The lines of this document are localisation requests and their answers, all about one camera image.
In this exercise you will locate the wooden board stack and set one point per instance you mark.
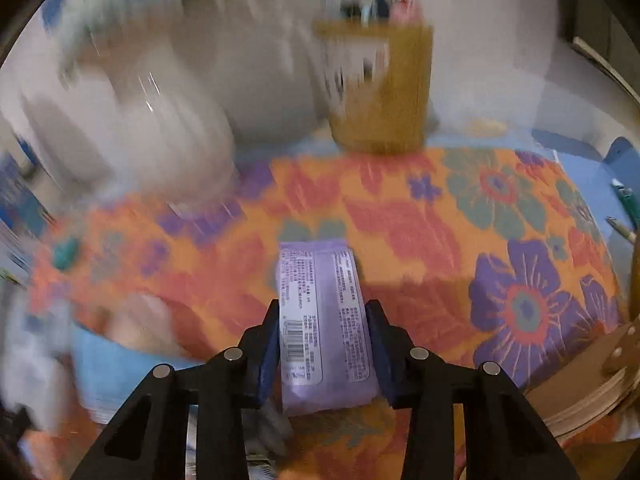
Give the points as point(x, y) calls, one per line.
point(580, 385)

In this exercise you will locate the small teal sharpener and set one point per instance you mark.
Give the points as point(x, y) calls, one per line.
point(66, 254)

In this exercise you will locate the bunch of pens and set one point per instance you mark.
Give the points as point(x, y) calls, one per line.
point(370, 7)

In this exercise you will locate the wooden pen holder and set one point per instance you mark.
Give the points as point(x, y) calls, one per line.
point(395, 100)

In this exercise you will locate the orange floral table mat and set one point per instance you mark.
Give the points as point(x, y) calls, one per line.
point(425, 220)

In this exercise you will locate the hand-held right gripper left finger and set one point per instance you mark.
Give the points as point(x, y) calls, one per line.
point(267, 360)

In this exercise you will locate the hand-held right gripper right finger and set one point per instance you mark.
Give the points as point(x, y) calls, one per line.
point(380, 355)

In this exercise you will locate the green pen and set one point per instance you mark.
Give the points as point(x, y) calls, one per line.
point(627, 202)

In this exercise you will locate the purple wipes packet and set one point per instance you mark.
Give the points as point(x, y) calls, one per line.
point(325, 310)

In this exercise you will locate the black wall screen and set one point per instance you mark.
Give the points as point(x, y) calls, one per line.
point(595, 5)

